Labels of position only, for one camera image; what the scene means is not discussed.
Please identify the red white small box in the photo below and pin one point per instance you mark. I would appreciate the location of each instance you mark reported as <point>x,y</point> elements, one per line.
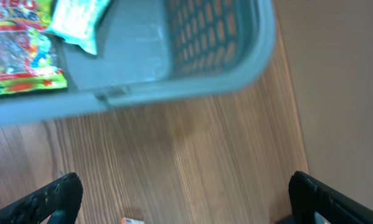
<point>131,221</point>

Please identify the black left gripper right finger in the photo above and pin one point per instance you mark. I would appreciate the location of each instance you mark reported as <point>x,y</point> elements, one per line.
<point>309,197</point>

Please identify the teal tissue pack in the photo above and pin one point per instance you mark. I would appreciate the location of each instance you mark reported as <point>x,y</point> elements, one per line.
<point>76,21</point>

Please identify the grey plastic shopping basket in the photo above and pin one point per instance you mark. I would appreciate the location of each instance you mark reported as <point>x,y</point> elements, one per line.
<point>155,51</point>

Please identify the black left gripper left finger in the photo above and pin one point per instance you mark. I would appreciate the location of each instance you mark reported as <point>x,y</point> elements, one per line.
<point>58,202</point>

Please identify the colourful gummy candy bag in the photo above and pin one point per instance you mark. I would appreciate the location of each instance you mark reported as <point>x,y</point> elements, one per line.
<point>29,58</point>

